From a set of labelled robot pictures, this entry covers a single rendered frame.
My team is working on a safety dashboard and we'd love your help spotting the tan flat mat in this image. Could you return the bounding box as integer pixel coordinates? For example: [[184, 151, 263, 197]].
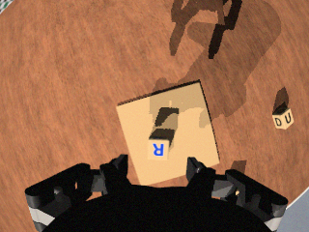
[[116, 83, 219, 186]]

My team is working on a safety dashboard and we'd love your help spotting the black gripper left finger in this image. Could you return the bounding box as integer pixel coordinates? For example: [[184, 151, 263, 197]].
[[24, 154, 141, 232]]

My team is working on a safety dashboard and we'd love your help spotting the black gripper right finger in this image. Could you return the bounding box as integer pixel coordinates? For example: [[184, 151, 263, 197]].
[[179, 157, 289, 232]]

